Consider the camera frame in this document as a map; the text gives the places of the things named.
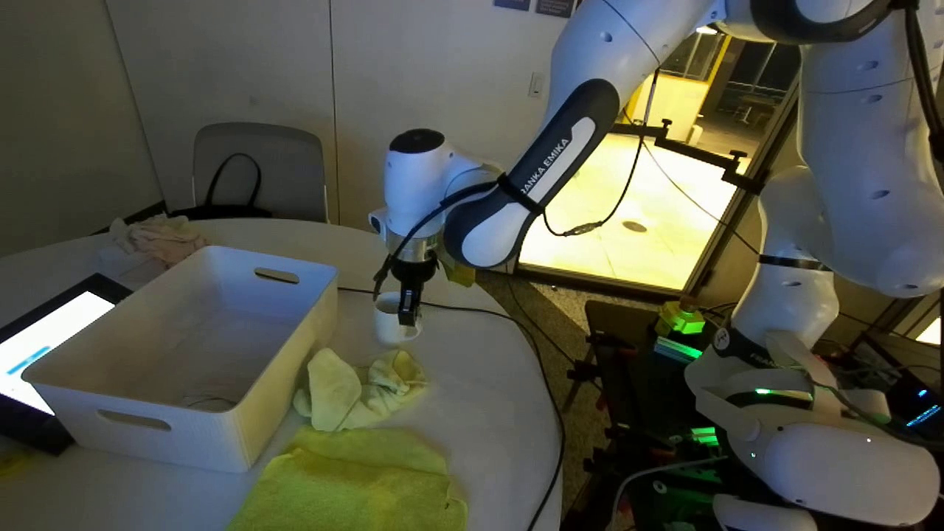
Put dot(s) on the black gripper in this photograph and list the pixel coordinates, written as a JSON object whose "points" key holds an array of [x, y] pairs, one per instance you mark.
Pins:
{"points": [[415, 272]]}

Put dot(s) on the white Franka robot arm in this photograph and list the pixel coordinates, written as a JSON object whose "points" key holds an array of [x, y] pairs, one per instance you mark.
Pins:
{"points": [[422, 186]]}

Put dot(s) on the white plastic box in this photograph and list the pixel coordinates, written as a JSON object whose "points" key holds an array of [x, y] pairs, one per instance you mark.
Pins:
{"points": [[195, 437]]}

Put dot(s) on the white mug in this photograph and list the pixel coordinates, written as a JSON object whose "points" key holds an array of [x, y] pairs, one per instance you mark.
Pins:
{"points": [[386, 332]]}

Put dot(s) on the small pale yellow cloth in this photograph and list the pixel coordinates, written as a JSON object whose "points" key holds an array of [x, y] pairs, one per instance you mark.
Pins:
{"points": [[340, 388]]}

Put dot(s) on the grey chair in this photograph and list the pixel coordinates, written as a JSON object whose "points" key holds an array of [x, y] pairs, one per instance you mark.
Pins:
{"points": [[296, 167]]}

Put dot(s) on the yellow-green microfiber towel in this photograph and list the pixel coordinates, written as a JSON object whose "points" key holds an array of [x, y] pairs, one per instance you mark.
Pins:
{"points": [[356, 483]]}

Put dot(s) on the black equipment cart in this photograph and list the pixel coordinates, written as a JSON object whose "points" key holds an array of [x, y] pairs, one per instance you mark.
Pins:
{"points": [[622, 394]]}

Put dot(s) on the pink crumpled cloth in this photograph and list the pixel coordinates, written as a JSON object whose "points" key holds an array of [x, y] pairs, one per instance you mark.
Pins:
{"points": [[164, 241]]}

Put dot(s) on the tablet device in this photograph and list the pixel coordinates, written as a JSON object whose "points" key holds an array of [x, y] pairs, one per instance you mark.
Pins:
{"points": [[49, 344]]}

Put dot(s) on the wall poster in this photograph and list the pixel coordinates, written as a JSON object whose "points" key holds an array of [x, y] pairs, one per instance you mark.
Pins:
{"points": [[557, 6], [512, 3]]}

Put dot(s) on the black camera stand clamp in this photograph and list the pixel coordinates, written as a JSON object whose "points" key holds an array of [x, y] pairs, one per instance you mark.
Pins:
{"points": [[738, 170]]}

